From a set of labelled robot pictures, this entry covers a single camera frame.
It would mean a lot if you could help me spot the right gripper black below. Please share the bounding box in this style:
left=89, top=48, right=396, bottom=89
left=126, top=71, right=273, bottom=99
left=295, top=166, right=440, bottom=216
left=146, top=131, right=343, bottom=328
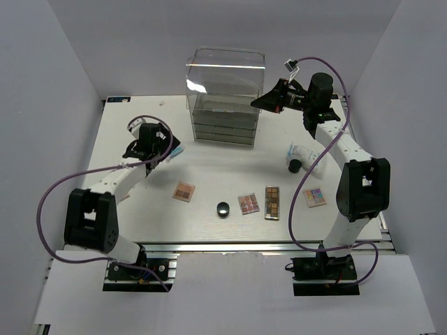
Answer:
left=251, top=78, right=314, bottom=114

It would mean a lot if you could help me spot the cotton pad pack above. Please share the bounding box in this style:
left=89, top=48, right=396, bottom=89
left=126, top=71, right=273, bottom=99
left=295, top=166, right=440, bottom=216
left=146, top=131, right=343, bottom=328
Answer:
left=166, top=145, right=184, bottom=163
left=286, top=143, right=325, bottom=178

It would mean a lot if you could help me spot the clear acrylic drawer organizer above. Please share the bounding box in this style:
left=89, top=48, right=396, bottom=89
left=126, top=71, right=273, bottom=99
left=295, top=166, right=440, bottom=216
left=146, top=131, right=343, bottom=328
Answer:
left=186, top=46, right=265, bottom=148

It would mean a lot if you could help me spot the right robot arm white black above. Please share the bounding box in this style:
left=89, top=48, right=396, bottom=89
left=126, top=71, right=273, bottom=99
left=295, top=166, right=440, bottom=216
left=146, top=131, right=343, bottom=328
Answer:
left=251, top=73, right=390, bottom=278

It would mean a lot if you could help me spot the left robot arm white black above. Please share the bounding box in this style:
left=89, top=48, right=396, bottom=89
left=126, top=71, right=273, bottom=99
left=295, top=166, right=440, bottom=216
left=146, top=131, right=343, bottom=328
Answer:
left=64, top=122, right=180, bottom=278

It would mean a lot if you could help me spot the four-pan brown eyeshadow palette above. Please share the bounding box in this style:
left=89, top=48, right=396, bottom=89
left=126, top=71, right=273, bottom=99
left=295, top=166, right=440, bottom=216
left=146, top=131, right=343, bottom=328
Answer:
left=173, top=182, right=196, bottom=202

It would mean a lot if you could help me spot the black jar near right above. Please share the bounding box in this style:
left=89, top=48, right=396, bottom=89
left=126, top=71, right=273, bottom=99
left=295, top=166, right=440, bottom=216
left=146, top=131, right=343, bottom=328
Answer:
left=288, top=159, right=302, bottom=174

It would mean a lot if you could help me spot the black jar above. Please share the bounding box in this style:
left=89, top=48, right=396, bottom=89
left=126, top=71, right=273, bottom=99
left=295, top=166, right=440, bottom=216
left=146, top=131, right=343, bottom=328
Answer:
left=288, top=159, right=302, bottom=174
left=217, top=202, right=230, bottom=218

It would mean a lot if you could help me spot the pink blush compact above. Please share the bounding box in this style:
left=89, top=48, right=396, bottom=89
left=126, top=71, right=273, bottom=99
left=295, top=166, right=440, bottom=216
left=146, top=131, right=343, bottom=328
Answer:
left=120, top=191, right=132, bottom=202

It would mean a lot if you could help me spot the left blue table label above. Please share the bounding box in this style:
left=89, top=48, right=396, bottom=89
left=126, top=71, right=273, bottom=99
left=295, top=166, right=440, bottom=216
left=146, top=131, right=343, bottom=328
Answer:
left=106, top=96, right=131, bottom=103

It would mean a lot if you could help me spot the black jar centre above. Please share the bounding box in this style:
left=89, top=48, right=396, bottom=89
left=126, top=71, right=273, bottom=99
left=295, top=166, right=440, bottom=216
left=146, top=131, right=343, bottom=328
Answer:
left=217, top=202, right=230, bottom=218

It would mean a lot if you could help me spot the nine-pan pink eyeshadow palette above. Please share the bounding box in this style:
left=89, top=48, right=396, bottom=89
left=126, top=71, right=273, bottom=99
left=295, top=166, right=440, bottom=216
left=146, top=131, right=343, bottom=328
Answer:
left=237, top=193, right=260, bottom=215

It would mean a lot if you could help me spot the long brown eyeshadow palette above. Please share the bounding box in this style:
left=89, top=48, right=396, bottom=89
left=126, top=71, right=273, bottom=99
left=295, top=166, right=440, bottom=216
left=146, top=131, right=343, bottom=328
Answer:
left=264, top=186, right=280, bottom=221

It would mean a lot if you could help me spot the colourful pastel eyeshadow palette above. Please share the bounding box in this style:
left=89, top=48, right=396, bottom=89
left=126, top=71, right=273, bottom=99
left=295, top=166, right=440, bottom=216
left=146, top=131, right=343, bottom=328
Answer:
left=303, top=188, right=327, bottom=208

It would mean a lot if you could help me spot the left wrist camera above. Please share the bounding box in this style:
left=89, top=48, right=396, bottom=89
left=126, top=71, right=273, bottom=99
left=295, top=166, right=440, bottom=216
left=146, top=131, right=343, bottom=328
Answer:
left=126, top=120, right=145, bottom=139

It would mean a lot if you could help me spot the aluminium table rail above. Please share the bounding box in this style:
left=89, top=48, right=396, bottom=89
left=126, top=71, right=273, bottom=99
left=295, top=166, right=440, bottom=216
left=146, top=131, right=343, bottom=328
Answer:
left=143, top=242, right=305, bottom=253

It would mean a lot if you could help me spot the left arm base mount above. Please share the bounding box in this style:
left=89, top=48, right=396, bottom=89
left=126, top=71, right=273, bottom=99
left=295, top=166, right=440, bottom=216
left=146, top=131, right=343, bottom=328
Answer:
left=103, top=246, right=176, bottom=293

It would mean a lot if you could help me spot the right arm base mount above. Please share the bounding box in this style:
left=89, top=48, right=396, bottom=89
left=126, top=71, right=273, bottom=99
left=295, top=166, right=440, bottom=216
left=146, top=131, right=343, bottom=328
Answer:
left=284, top=253, right=360, bottom=297

